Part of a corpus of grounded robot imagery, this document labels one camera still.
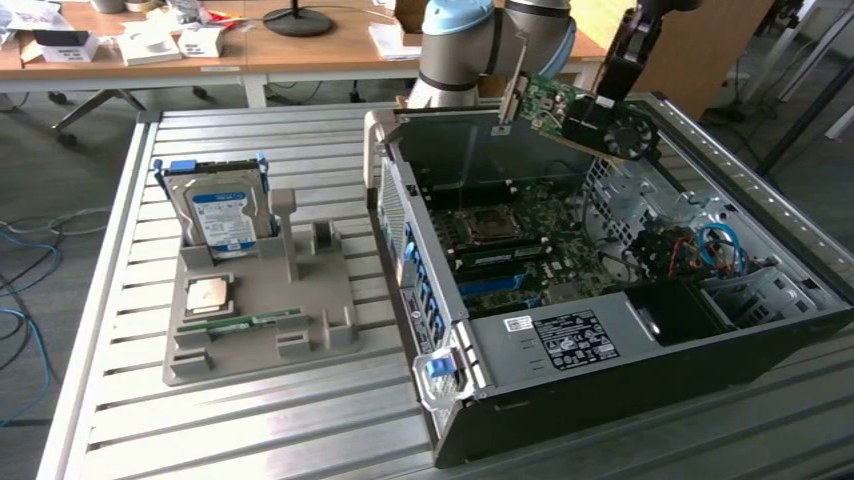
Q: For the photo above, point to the white box black lid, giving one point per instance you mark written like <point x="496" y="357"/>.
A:
<point x="63" y="47"/>

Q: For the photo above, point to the green RAM stick labelled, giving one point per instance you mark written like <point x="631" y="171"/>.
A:
<point x="500" y="256"/>

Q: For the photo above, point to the white paper stack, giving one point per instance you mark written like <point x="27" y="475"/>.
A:
<point x="33" y="17"/>

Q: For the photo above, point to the green RAM stick bare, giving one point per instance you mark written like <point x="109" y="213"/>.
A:
<point x="233" y="325"/>

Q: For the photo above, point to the blue case latch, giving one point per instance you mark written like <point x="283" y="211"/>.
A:
<point x="440" y="367"/>

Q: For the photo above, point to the wooden desk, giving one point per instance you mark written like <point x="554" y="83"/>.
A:
<point x="320" y="50"/>
<point x="67" y="67"/>

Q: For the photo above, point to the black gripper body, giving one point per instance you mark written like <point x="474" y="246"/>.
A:
<point x="667" y="6"/>

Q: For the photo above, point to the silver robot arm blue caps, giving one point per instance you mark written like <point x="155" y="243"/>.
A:
<point x="467" y="50"/>

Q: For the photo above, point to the brown cardboard box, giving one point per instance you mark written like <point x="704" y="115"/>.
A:
<point x="408" y="15"/>

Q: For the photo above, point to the grey parts rack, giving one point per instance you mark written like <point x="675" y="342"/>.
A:
<point x="267" y="300"/>

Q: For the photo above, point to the black open PC case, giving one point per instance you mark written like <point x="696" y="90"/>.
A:
<point x="600" y="400"/>

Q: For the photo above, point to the white paper booklet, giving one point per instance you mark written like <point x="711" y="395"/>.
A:
<point x="394" y="42"/>

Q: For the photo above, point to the hard disk with blue caddy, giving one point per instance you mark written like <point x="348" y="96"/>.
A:
<point x="220" y="220"/>

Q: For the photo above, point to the white box printed label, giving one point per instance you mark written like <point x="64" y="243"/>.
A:
<point x="200" y="44"/>

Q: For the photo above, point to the wooden cabinet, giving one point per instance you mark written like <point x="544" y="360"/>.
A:
<point x="727" y="50"/>

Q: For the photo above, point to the black round lamp base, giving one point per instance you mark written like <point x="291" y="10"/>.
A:
<point x="296" y="25"/>

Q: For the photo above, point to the grey cup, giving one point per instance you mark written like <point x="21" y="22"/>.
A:
<point x="107" y="5"/>

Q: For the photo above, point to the green motherboard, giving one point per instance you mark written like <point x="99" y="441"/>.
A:
<point x="567" y="260"/>

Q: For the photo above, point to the white box round hole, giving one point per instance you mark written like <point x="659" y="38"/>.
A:
<point x="147" y="50"/>

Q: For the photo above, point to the silver CPU chip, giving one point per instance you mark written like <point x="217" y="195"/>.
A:
<point x="207" y="295"/>

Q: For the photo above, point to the green GPU card black fan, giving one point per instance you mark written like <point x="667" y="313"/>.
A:
<point x="554" y="107"/>

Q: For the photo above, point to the grey power supply unit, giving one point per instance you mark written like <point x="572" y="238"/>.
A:
<point x="500" y="350"/>

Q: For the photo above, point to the long blue expansion slot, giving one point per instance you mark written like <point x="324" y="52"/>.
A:
<point x="487" y="286"/>

